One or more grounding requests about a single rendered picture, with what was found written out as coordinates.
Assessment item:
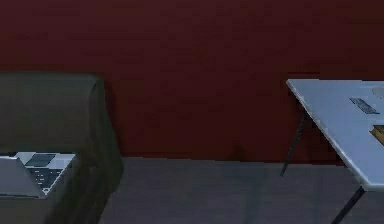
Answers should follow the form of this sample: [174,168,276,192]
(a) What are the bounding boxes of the brown box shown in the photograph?
[369,124,384,147]

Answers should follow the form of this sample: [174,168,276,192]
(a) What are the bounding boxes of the white folding table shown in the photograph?
[279,78,384,224]

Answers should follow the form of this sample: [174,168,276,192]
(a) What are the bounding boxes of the silver laptop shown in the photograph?
[0,151,77,200]

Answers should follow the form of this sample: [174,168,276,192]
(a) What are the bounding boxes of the dark green sofa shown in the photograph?
[0,72,125,224]

